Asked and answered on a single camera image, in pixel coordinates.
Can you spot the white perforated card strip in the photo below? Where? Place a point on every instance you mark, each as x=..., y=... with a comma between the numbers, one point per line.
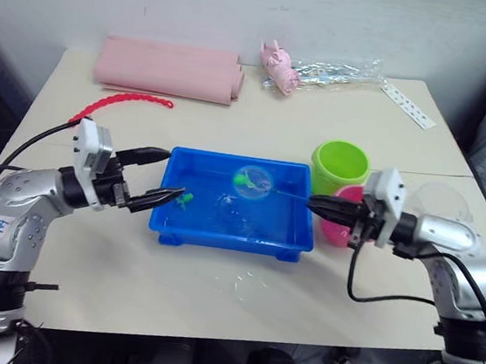
x=410, y=105

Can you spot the clear crinkled plastic bag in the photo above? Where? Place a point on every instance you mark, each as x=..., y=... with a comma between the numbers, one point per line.
x=339, y=72

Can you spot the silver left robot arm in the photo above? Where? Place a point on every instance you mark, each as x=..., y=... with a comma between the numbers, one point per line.
x=26, y=192

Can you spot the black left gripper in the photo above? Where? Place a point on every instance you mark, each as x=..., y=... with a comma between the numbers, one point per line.
x=108, y=188

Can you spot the blue plastic tub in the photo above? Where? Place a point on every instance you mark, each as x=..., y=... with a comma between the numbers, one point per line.
x=203, y=226

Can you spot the pink plastic toy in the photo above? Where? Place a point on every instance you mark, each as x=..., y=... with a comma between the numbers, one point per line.
x=280, y=65

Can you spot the pink folded cloth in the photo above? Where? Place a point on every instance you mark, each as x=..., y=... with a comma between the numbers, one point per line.
x=163, y=69

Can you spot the green plastic bucket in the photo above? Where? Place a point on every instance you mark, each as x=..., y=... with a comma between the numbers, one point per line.
x=336, y=175

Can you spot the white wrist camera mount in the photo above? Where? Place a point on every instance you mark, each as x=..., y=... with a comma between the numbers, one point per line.
x=388, y=194
x=91, y=143

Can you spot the pink plastic bucket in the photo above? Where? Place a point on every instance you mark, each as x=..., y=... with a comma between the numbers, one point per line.
x=331, y=231

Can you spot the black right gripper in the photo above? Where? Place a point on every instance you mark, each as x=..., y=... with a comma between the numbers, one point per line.
x=368, y=222

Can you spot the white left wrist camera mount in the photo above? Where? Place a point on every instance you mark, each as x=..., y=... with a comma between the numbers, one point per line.
x=91, y=143

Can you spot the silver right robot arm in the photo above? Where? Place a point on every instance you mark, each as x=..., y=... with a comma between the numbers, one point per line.
x=459, y=246

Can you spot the green toy fish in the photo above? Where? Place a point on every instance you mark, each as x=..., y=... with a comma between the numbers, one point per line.
x=184, y=201
x=243, y=179

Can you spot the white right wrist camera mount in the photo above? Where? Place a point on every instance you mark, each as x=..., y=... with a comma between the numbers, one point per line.
x=388, y=194

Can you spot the clear plastic cup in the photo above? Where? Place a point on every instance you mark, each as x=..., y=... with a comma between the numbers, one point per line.
x=447, y=201

